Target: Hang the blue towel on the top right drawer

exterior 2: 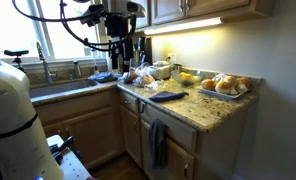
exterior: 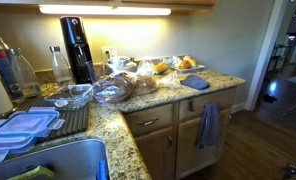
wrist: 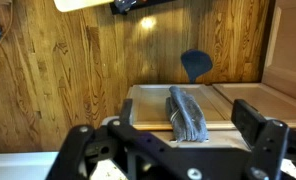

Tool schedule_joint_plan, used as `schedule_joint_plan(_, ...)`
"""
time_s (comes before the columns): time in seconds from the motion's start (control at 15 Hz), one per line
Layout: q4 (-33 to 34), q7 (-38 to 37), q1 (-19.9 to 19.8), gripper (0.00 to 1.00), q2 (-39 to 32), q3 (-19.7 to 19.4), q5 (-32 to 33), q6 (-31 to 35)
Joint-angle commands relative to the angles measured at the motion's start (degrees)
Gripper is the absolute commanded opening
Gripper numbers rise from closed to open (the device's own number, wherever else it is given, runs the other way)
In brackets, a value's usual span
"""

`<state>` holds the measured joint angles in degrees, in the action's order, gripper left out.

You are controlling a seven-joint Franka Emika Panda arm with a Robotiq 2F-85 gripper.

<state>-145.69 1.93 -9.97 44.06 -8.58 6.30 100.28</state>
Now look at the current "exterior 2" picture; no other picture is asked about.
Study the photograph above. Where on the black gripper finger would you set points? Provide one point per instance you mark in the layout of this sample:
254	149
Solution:
116	60
128	58

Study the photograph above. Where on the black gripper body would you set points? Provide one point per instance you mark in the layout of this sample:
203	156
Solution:
117	26

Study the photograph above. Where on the blue towel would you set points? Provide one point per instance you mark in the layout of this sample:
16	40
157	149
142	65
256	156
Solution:
167	96

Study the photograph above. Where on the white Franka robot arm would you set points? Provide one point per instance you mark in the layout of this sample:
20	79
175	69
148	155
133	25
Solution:
11	110

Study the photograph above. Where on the narrow wooden drawer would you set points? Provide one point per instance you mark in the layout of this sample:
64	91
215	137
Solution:
128	101

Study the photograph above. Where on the wide wooden drawer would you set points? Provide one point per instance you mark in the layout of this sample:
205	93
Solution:
174	128

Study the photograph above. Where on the gray hanging towel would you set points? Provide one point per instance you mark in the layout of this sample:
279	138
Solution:
158	143

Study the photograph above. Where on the black knife block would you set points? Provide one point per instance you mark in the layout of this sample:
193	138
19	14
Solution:
145	50

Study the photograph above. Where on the white dish brush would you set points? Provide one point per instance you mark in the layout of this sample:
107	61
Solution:
95	61

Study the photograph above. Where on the crumpled blue dish cloth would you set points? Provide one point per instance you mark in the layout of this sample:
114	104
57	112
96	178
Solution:
103	77

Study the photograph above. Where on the clear plastic bag with bread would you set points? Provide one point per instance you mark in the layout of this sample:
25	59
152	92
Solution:
143	79

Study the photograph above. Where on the white rice cooker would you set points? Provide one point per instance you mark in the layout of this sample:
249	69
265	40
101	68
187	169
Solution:
159	69

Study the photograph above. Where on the crumpled empty plastic bag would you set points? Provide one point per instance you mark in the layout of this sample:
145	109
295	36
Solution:
155	86

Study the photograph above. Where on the metal soap dispenser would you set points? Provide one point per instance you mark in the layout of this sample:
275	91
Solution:
77	69

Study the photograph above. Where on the metal cup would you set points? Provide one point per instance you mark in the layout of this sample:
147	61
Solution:
177	67

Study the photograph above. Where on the yellow lemon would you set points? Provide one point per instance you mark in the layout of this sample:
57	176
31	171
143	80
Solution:
184	76

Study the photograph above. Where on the glass fruit bowl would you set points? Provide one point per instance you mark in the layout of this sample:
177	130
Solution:
187	78

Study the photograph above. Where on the kitchen sink basin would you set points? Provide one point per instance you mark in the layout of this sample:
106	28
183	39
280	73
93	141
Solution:
59	88

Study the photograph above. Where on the under cabinet light bar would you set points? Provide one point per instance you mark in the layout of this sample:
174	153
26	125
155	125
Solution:
183	26

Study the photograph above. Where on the chrome kitchen faucet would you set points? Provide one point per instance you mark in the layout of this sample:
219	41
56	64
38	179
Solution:
45	65

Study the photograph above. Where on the narrow wooden base cabinet door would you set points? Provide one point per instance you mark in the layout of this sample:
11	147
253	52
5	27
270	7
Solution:
132	135

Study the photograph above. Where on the large wooden base cabinet door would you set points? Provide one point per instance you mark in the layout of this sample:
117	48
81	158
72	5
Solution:
93	135

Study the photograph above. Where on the golden bread roll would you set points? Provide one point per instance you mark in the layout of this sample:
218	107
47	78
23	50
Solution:
245	81
223	87
208	84
230	80

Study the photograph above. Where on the kitchen window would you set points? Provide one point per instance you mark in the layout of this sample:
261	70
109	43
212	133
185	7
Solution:
18	30

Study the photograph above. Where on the white rectangular tray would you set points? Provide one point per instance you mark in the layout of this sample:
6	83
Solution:
221	94

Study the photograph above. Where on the black tools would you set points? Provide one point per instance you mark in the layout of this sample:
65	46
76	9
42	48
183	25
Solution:
59	150

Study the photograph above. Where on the white perforated table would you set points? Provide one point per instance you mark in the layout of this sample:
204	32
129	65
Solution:
73	166

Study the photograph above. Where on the white wall outlet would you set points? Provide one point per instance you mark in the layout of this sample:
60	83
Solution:
171	57

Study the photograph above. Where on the black camera on tripod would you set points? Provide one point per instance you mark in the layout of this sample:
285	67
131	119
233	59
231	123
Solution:
16	53

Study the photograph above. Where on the wide wooden wall cabinet door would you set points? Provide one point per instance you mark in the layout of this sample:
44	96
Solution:
218	6

